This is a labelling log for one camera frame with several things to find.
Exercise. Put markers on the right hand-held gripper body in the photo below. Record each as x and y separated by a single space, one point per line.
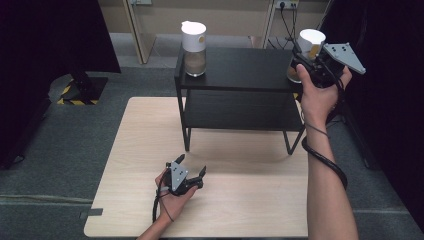
343 55

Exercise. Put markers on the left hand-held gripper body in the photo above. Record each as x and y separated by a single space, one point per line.
178 178

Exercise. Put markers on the white-lid glass seasoning jar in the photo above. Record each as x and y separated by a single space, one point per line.
194 43
308 41

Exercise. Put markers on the black two-tier shelf rack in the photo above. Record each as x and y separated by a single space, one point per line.
250 68

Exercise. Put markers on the person's left hand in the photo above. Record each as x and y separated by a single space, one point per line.
175 205

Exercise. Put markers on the person's right hand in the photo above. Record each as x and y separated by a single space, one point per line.
318 101

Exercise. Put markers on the yellow black striped floor tape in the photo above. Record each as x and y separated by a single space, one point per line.
295 96

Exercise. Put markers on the black curtain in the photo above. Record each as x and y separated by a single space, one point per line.
390 100
40 66

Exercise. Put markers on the grey floor tape strip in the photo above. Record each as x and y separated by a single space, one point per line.
90 213

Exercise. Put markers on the black stand base striped tape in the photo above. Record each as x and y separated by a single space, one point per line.
86 88

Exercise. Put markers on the white wall power socket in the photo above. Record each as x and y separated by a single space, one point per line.
286 3

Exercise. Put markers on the beige wooden desk frame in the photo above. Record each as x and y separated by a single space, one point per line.
233 16

